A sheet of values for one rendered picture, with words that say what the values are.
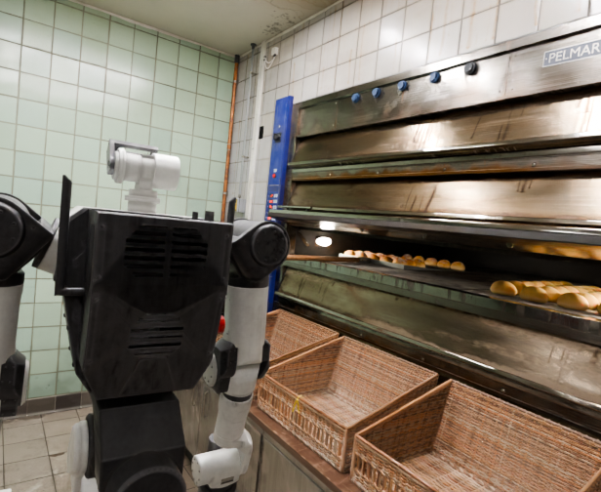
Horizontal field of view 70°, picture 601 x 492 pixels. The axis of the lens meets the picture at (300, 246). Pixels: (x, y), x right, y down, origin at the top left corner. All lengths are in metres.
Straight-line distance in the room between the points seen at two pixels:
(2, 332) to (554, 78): 1.64
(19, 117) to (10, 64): 0.29
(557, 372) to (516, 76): 1.01
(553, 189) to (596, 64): 0.39
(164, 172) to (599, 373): 1.32
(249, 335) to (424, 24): 1.61
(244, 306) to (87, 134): 2.40
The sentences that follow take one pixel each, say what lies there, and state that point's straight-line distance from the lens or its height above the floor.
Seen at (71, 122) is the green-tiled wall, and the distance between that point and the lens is 3.13.
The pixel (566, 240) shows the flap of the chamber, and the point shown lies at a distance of 1.41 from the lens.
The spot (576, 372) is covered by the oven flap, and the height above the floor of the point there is 1.01.
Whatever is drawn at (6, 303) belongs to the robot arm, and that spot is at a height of 1.21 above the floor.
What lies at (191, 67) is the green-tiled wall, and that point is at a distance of 3.42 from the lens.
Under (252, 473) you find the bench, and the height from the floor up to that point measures 0.34.
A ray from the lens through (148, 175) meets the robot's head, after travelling 0.84.
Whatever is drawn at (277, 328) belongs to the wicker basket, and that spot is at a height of 0.74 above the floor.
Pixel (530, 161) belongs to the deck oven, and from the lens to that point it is 1.66.
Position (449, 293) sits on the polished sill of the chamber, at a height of 1.17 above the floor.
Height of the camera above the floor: 1.38
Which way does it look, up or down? 3 degrees down
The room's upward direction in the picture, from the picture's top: 6 degrees clockwise
